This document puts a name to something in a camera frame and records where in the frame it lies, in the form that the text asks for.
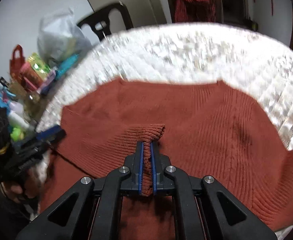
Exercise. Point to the red checkered garment on chair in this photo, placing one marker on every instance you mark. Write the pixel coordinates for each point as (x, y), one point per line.
(195, 2)

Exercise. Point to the white lotion bottle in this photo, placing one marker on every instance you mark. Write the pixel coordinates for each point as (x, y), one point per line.
(17, 121)

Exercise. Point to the operator hand on gripper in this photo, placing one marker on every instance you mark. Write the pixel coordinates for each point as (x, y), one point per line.
(20, 193)

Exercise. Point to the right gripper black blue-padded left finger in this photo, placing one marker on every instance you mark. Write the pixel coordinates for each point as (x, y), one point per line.
(91, 208)

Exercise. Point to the green yellow snack box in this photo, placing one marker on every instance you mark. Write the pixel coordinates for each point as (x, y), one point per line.
(39, 66)

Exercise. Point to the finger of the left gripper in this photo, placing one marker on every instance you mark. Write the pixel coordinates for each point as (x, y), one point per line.
(53, 134)

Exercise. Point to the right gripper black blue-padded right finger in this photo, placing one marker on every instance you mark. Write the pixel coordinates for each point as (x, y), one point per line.
(203, 208)

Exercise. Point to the dark wooden chair middle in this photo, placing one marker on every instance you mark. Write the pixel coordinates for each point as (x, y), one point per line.
(217, 5)

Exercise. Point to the dark wooden chair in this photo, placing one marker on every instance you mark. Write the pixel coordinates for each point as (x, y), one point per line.
(99, 21)
(217, 5)

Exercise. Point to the rust red knitted sweater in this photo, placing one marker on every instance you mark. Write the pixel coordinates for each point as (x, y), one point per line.
(210, 129)

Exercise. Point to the red gift bag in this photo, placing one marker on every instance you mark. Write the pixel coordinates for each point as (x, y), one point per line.
(16, 62)

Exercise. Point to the white plastic bag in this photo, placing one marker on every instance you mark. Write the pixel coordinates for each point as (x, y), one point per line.
(59, 37)

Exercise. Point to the dark wooden chair left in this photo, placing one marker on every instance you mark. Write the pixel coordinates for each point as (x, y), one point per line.
(99, 21)

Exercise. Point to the white floral quilted bedspread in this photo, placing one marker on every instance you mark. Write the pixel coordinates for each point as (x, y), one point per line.
(187, 54)

